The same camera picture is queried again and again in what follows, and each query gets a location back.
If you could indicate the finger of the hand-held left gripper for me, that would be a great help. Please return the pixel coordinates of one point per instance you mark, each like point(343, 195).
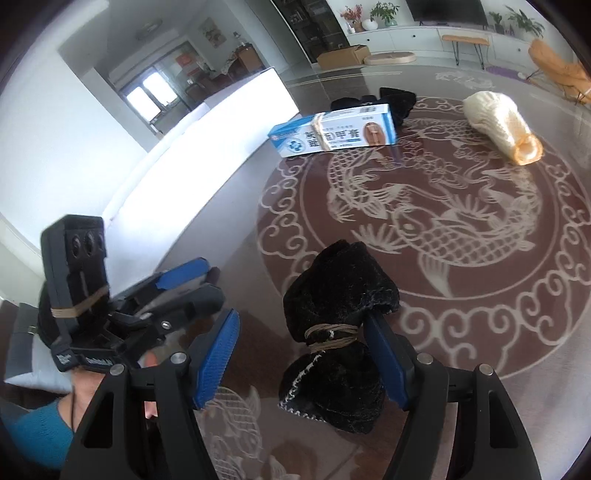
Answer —
point(184, 309)
point(184, 272)

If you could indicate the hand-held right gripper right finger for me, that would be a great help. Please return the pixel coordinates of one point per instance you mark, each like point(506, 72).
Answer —
point(388, 364)

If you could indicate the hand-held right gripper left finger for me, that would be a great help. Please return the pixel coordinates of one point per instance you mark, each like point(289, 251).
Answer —
point(214, 360)

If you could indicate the blue white ointment box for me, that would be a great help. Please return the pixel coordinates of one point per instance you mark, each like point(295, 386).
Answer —
point(351, 134)

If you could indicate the cream sock bundle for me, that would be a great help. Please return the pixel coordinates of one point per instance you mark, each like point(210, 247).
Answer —
point(498, 120)

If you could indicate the person's left forearm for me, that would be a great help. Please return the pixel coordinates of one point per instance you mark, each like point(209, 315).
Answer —
point(37, 434)

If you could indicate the person's left hand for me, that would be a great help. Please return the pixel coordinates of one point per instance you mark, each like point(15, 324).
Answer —
point(85, 397)

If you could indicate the grey cloth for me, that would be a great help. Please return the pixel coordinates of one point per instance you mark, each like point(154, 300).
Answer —
point(32, 350)

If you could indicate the red window poster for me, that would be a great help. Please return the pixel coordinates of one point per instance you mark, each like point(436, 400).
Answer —
point(183, 59)

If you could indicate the brown cardboard box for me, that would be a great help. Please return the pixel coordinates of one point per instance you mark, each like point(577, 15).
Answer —
point(341, 57)

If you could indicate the dark glass display cabinet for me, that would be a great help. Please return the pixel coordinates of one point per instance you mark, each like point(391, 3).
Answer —
point(309, 27)

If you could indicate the beige oval pet bed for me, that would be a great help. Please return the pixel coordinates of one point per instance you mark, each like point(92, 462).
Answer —
point(390, 58)

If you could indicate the red flower plant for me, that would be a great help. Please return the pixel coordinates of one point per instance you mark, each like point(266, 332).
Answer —
point(353, 16)

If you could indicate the purple floor mat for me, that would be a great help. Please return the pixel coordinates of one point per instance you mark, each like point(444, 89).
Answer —
point(505, 71)

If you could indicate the white television cabinet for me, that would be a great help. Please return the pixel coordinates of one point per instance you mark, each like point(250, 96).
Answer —
point(415, 41)

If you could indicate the green potted plant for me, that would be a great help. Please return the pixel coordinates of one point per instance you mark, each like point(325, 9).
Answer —
point(384, 14)

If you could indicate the wooden bench with metal legs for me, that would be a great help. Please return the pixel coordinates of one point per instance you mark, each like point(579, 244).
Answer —
point(464, 40)

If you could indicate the orange lounge chair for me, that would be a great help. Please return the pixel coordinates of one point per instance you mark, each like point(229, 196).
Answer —
point(558, 69)

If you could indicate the black television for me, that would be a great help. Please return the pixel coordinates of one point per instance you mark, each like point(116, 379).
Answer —
point(443, 11)

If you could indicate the small potted plant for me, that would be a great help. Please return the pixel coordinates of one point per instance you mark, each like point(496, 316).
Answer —
point(496, 23)

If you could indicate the leafy potted plant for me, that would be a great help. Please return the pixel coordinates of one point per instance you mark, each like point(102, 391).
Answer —
point(524, 21)

